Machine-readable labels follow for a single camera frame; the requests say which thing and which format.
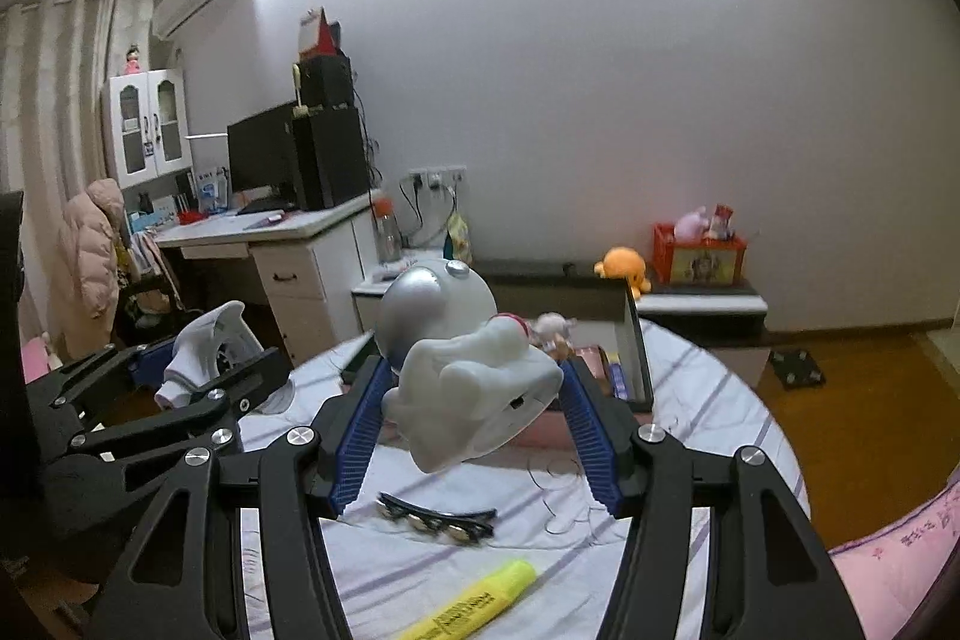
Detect black floor scale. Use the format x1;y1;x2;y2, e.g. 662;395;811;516
769;345;826;391

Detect beige curtain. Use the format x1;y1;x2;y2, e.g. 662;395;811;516
0;0;162;341

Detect white glass door cabinet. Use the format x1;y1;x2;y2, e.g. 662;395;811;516
101;68;192;189

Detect yellow highlighter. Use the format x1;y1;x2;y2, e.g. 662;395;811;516
390;559;539;640

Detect thin thread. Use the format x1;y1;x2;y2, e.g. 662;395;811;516
525;452;623;536

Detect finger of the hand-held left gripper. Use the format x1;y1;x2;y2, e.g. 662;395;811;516
26;340;179;453
71;347;291;462

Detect pig doll brown dress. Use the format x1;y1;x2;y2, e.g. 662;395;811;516
532;312;577;360

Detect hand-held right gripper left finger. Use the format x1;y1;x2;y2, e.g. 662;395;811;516
86;355;395;640

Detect white astronaut toy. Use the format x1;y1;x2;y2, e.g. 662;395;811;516
375;260;565;472

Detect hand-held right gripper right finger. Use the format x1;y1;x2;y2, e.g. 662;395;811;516
559;359;875;640

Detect yellow blue snack bag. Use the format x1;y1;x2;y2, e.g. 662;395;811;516
446;212;473;266

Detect red printed crate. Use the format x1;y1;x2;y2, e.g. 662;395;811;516
651;222;749;286

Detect white striped bed sheet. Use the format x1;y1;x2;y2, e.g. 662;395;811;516
232;317;811;640

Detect red and white boxes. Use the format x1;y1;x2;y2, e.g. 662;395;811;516
298;6;342;60

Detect white wall power strip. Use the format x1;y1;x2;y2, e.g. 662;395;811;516
409;164;467;189

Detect pink printed pillow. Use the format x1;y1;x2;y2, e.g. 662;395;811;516
825;467;960;640

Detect white desk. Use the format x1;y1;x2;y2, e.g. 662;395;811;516
154;190;380;367

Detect orange octopus plush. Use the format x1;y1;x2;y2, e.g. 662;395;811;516
594;246;652;301

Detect grey storage box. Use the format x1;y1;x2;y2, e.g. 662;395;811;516
341;269;653;453

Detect pink puffer jacket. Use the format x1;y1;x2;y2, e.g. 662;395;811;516
58;179;125;360

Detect black computer tower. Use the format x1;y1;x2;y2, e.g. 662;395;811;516
291;106;371;211

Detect low white cabinet dark top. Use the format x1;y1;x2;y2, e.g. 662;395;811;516
352;250;770;378

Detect black chair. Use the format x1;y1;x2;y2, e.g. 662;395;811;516
112;227;188;341

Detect clear bottle red cap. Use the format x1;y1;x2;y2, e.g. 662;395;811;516
373;197;401;264

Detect black speaker box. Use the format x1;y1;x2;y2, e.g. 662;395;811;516
300;53;353;112

